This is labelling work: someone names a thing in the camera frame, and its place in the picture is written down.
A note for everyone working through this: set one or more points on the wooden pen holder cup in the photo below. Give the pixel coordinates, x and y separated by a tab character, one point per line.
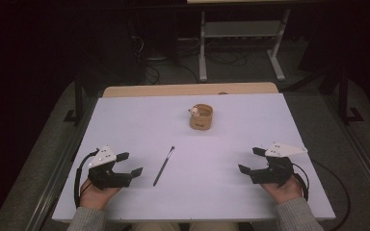
201	123

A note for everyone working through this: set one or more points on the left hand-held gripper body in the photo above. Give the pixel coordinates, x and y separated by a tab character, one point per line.
104	178

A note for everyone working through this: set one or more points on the black metal stand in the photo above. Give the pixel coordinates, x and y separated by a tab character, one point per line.
344	96
78	96

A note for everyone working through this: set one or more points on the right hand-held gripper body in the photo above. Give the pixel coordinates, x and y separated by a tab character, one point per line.
274	171

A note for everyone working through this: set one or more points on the metal floor rail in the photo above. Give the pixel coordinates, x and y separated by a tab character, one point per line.
366	166
54	191

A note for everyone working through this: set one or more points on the person's left hand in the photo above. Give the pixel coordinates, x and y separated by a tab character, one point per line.
96	197

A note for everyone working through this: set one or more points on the thin dark pen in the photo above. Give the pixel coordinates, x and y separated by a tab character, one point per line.
163	166

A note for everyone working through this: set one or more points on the person's right hand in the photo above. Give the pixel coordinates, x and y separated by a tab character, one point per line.
285	192

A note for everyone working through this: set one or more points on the white metal desk frame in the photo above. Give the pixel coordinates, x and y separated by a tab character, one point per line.
202	48

